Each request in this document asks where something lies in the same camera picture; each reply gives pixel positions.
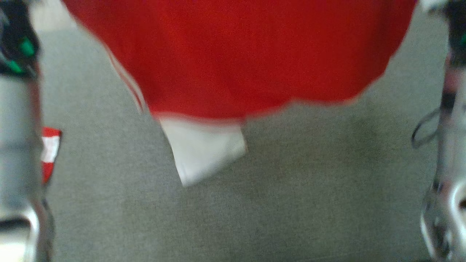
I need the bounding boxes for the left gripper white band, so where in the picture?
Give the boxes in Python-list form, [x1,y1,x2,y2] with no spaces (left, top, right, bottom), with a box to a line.
[0,0,40,78]

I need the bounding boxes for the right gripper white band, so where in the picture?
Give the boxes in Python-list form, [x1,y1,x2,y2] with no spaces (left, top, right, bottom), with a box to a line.
[446,0,466,67]

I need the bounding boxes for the red shorts with white stripe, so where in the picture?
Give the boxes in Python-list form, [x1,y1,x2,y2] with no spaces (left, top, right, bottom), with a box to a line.
[40,126,62,185]

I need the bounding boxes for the red and white jersey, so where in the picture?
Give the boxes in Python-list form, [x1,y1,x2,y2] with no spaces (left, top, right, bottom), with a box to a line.
[61,0,418,188]

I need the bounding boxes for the grey fabric sofa seat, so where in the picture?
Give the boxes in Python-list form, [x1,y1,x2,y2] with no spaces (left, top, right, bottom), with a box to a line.
[31,7,450,262]

